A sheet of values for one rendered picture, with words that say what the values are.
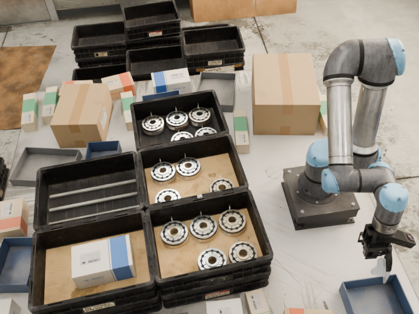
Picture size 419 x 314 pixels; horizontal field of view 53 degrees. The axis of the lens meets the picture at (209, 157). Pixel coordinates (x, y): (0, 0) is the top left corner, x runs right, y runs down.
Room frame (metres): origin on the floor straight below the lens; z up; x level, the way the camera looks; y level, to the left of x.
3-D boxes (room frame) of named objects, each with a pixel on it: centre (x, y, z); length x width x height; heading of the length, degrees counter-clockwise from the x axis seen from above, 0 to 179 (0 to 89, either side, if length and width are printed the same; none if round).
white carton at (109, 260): (0.72, 0.39, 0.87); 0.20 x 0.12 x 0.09; 101
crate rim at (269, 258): (0.78, 0.02, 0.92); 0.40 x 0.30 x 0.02; 100
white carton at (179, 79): (1.84, 0.19, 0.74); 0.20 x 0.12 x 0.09; 99
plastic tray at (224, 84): (1.78, -0.05, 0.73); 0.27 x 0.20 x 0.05; 171
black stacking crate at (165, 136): (1.37, 0.13, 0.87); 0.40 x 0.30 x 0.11; 100
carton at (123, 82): (1.85, 0.48, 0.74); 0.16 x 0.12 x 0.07; 108
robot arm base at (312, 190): (1.05, -0.43, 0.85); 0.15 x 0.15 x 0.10
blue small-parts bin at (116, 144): (1.31, 0.50, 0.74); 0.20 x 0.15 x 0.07; 1
